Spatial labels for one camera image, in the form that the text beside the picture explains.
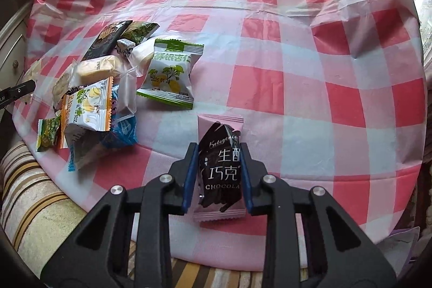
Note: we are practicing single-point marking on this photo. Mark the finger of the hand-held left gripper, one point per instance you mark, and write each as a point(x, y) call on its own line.
point(22, 90)

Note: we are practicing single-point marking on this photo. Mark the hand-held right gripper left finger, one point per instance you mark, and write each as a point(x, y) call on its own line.
point(190, 180)

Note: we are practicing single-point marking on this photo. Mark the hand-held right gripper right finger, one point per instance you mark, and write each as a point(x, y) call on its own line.
point(245, 186)

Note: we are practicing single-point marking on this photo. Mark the pink black chocolate packet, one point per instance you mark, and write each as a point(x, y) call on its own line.
point(219, 170)

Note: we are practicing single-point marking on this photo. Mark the clear plastic storage box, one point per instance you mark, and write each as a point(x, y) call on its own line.
point(401, 247)

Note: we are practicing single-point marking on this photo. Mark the pale snack in clear wrapper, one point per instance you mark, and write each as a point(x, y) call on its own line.
point(33, 70)

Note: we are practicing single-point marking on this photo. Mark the white cabinet with drawer knob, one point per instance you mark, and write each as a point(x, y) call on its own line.
point(13, 51)

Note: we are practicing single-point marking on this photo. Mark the round cracker in clear wrapper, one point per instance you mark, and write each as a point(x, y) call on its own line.
point(62, 85)

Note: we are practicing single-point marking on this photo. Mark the small green snack packet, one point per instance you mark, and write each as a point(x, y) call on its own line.
point(49, 134)

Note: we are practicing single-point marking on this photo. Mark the orange white snack packet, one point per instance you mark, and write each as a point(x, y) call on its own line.
point(87, 105)

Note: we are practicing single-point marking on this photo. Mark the yellow cake in clear wrapper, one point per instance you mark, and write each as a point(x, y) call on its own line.
point(96, 69)

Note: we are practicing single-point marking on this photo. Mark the blue clear cracker packet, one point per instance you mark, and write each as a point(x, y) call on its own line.
point(125, 132)

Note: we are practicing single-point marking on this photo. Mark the black snack packet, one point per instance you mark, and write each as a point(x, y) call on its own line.
point(104, 38)

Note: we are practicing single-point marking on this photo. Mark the red white checked tablecloth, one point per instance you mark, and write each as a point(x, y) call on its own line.
point(287, 89)

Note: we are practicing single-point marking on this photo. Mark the green white snack packet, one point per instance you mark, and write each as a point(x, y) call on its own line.
point(168, 75)

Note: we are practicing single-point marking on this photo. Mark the small blue white candy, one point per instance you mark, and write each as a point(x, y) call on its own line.
point(125, 46)

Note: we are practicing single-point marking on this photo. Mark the white cake in clear wrapper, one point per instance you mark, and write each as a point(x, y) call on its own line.
point(143, 55)

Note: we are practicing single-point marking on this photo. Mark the dark green snack packet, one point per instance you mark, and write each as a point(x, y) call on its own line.
point(140, 31)

